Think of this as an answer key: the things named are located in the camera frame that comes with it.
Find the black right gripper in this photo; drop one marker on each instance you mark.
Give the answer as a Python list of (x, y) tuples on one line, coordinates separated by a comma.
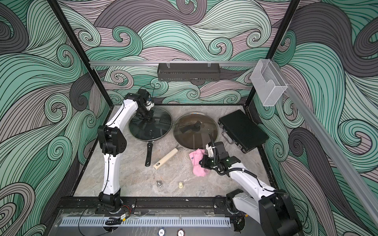
[(204, 163)]

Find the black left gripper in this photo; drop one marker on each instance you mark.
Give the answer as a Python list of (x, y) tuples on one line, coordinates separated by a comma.
[(149, 117)]

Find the pink cloth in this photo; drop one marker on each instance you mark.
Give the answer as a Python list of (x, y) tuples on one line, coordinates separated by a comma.
[(195, 157)]

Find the glass pot lid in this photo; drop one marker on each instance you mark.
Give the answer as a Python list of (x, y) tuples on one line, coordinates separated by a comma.
[(195, 131)]

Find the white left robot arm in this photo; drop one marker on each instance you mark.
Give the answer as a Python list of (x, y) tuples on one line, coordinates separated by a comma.
[(113, 142)]

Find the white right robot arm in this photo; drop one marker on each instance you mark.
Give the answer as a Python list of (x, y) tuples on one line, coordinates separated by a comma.
[(272, 209)]

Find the black frying pan with lid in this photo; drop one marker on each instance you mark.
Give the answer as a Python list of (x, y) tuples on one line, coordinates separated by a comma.
[(149, 147)]

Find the black ribbed carrying case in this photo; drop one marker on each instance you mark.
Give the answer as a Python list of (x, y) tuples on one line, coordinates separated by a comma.
[(242, 131)]

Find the small metal knob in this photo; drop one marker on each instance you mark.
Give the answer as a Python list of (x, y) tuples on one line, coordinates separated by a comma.
[(159, 184)]

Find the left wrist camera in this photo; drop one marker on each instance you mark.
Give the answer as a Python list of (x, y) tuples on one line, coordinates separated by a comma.
[(150, 104)]

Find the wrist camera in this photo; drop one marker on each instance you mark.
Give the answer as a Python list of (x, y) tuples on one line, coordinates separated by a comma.
[(210, 150), (150, 104)]

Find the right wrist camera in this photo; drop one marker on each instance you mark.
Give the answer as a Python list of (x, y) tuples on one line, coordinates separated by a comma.
[(210, 150)]

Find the aluminium rail back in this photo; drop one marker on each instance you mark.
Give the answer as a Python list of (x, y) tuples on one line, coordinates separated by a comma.
[(168, 63)]

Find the aluminium rail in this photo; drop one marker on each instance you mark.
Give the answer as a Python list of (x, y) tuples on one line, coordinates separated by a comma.
[(168, 63), (364, 194)]

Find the black wall shelf tray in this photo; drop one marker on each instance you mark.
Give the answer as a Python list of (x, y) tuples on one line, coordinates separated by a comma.
[(188, 72)]

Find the clear plastic wall bin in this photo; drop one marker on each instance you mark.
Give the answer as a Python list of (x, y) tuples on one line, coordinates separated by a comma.
[(268, 81)]

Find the aluminium rail right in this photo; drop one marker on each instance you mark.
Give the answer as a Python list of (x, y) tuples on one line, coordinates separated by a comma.
[(364, 194)]

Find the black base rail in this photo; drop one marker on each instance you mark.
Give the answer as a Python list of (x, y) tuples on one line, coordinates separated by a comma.
[(138, 205)]

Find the black frame post left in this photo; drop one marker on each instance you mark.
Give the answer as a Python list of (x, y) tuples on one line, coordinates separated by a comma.
[(79, 49)]

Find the black frame post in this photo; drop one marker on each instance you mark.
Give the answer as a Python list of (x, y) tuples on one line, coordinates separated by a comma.
[(79, 49), (293, 5)]

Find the white slotted cable duct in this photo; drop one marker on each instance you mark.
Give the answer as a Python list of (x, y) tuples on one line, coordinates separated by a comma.
[(150, 222)]

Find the black frame post right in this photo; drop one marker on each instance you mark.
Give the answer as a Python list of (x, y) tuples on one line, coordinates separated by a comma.
[(293, 5)]

